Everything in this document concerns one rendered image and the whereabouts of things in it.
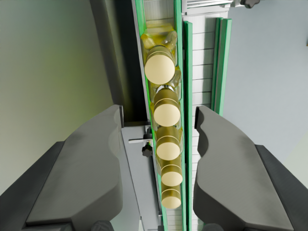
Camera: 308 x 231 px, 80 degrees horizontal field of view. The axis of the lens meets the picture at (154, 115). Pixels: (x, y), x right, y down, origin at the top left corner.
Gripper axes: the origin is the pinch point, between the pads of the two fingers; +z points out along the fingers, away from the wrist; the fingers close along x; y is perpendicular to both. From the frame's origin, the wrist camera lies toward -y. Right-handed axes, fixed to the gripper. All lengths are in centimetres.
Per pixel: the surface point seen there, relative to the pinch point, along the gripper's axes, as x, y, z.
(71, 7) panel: -12.4, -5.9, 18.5
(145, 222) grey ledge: -6, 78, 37
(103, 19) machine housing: -15.2, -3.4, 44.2
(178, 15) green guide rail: 3.3, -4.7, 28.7
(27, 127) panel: -11.5, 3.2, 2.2
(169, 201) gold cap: 1.9, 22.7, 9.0
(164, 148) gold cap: 0.9, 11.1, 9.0
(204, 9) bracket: 9.7, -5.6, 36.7
